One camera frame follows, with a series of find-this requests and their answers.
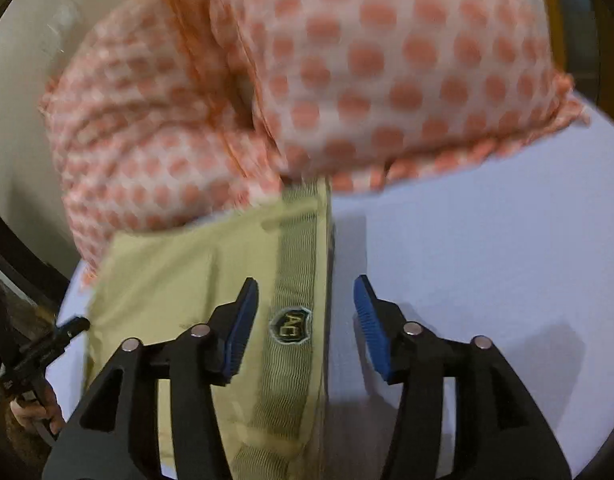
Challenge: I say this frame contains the pink dotted cloth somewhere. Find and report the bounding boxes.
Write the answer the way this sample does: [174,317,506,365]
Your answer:
[39,0,590,293]

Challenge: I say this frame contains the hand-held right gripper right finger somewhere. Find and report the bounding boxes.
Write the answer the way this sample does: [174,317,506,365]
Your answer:
[353,275,572,480]

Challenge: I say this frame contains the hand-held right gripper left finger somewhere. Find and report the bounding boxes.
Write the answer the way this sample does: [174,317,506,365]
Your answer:
[41,277,260,480]

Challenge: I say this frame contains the yellow pants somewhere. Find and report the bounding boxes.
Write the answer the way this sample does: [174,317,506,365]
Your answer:
[82,178,335,480]

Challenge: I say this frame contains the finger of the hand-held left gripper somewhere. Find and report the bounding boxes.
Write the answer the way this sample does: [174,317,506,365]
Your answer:
[17,317,91,367]

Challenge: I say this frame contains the person's left hand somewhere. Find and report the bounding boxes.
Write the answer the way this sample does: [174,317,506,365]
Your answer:
[9,385,66,436]

